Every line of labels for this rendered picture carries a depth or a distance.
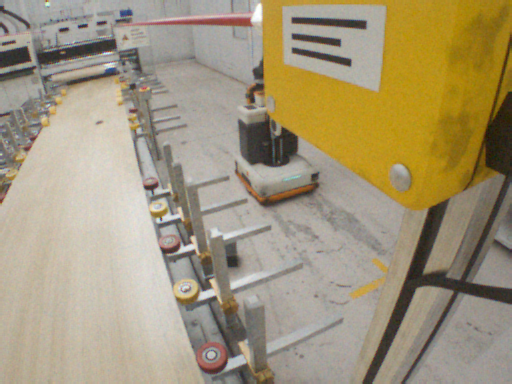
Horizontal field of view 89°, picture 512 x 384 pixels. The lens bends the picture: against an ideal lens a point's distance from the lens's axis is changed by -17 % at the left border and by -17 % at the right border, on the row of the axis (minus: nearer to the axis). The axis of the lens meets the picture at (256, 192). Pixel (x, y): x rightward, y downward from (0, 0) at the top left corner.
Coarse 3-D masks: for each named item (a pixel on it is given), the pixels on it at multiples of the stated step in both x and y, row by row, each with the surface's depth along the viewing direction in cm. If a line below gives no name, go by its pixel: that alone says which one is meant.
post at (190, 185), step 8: (184, 184) 101; (192, 184) 99; (192, 192) 101; (192, 200) 102; (192, 208) 104; (200, 208) 105; (192, 216) 105; (200, 216) 106; (192, 224) 110; (200, 224) 108; (200, 232) 110; (200, 240) 111; (200, 248) 113; (208, 272) 121
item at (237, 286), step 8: (280, 264) 109; (288, 264) 108; (296, 264) 108; (264, 272) 106; (272, 272) 106; (280, 272) 106; (288, 272) 108; (240, 280) 103; (248, 280) 103; (256, 280) 103; (264, 280) 105; (232, 288) 100; (240, 288) 102; (248, 288) 103; (200, 296) 98; (208, 296) 98; (216, 296) 99; (184, 304) 95; (192, 304) 95; (200, 304) 97
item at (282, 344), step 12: (336, 312) 93; (312, 324) 90; (324, 324) 89; (336, 324) 91; (288, 336) 87; (300, 336) 86; (312, 336) 88; (276, 348) 83; (288, 348) 86; (228, 360) 81; (240, 360) 81; (228, 372) 79
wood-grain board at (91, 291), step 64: (64, 128) 240; (128, 128) 224; (64, 192) 148; (128, 192) 144; (0, 256) 107; (64, 256) 107; (128, 256) 107; (0, 320) 81; (64, 320) 83; (128, 320) 83
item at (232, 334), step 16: (144, 128) 278; (160, 160) 218; (160, 176) 198; (176, 224) 155; (192, 256) 134; (208, 288) 119; (208, 304) 117; (240, 320) 106; (224, 336) 101; (240, 336) 100
